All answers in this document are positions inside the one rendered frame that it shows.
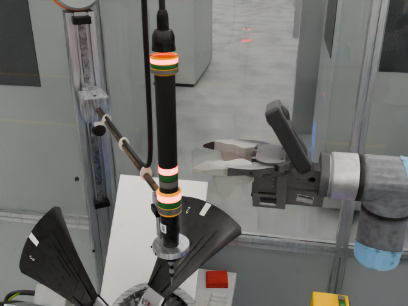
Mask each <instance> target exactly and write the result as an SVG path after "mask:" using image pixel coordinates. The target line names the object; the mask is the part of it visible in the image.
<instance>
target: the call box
mask: <svg viewBox="0 0 408 306"><path fill-rule="evenodd" d="M338 295H340V294H330V293H320V292H315V291H313V292H312V294H311V304H310V306H339V300H338ZM342 296H345V301H343V302H345V303H346V306H349V299H348V296H346V295H342Z"/></svg>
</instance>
